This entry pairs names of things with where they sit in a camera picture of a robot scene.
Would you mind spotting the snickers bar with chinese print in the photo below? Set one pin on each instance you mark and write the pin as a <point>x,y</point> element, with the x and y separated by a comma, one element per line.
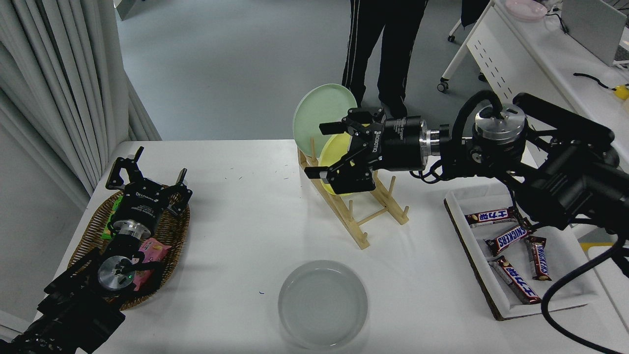
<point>518,282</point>
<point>491,216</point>

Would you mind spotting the white desk with slotted panel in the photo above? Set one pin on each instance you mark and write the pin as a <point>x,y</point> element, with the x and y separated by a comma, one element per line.
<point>530,59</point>

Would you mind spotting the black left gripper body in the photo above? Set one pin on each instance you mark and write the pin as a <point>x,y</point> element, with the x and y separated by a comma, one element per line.
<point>140,205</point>

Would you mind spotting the wooden plate rack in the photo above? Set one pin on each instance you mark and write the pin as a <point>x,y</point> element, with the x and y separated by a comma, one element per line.
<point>351,226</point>

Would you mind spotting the small white table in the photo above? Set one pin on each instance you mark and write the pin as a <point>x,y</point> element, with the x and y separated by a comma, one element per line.
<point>614,290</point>

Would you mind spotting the light grey plate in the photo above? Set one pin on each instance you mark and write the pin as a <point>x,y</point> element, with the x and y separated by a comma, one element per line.
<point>323,305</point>

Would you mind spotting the pale green plate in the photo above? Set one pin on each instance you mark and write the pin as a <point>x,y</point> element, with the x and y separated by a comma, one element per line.
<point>319,113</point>

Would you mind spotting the white foam tray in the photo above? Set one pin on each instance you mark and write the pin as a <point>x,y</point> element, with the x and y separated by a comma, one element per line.
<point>481,275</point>

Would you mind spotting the pink snack packet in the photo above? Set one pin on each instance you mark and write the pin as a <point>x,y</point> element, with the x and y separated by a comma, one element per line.
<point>155,250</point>

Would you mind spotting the grey laptop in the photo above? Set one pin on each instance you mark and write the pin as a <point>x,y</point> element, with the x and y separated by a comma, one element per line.
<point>592,27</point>

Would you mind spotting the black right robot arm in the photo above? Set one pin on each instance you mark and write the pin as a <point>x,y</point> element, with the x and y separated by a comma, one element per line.
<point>555,172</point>

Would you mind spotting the yellow plate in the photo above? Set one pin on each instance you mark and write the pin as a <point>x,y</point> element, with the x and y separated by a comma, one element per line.
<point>334,152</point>

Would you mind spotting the green snack packet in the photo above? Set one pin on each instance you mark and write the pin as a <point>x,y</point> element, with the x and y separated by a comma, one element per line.
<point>109,223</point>

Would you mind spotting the grey curtain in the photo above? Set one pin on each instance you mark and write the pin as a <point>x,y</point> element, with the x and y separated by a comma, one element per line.
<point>54,88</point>

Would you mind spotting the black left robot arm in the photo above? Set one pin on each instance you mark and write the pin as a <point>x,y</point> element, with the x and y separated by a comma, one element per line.
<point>73,309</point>

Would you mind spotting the brown wicker basket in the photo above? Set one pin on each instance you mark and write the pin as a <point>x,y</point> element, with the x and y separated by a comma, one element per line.
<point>93,231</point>

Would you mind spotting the snickers bar with latin print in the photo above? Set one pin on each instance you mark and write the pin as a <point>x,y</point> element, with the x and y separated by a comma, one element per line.
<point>539,260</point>
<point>511,237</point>

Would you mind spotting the person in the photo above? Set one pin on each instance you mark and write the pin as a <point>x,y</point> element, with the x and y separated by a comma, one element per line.
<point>383,44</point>

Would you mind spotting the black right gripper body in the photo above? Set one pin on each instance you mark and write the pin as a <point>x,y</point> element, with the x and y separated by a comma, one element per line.
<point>400,143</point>

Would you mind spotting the yellow object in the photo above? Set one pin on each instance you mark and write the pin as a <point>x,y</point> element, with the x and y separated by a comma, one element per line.
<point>623,92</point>

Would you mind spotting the pink plate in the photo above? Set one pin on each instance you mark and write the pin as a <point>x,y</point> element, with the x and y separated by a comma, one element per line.
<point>526,9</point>

